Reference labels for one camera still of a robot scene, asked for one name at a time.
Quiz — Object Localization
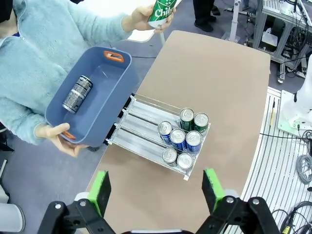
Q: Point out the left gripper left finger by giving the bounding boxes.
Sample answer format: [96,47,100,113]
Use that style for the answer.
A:
[36,170,115,234]

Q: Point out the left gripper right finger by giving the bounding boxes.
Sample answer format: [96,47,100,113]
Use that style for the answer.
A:
[195,168,280,234]

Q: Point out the blue beverage can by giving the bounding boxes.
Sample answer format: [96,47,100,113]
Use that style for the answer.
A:
[170,128,187,151]
[185,130,202,154]
[157,120,173,144]

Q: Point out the black beverage can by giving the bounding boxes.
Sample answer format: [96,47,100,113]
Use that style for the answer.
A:
[162,147,178,168]
[176,153,194,171]
[62,75,94,114]

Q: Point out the blue plastic bin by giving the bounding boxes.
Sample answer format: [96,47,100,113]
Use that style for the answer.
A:
[44,46,139,148]

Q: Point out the green beverage can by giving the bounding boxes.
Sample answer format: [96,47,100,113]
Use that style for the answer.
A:
[194,112,210,134]
[147,0,181,29]
[179,107,195,130]

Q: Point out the person's left forearm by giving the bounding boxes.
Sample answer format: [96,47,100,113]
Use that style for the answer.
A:
[80,14,134,47]

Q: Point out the person's right forearm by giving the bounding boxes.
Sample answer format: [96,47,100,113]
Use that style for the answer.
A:
[0,97,49,147]

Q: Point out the person's right hand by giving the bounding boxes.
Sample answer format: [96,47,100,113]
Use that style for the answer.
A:
[35,123,90,158]

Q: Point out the person's left hand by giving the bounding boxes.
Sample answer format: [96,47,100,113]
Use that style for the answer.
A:
[121,4,175,35]

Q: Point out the white slatted mounting plate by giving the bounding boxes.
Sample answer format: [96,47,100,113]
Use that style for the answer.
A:
[240,85,312,234]

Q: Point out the person in teal fleece jacket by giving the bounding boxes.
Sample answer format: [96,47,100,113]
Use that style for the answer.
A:
[0,0,134,147]

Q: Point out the bystander in dark trousers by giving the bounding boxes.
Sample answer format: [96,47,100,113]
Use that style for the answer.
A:
[192,0,216,33]

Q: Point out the white wire can dispenser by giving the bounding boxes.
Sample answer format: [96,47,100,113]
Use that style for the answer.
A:
[103,92,212,181]

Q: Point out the grey coiled cable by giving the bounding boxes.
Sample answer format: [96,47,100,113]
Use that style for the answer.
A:
[296,154,312,185]

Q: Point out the aluminium frame equipment cart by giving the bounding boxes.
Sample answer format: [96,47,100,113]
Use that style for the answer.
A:
[252,0,312,81]

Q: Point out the white pedestal post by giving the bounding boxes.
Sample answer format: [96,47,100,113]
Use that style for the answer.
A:
[221,0,242,41]

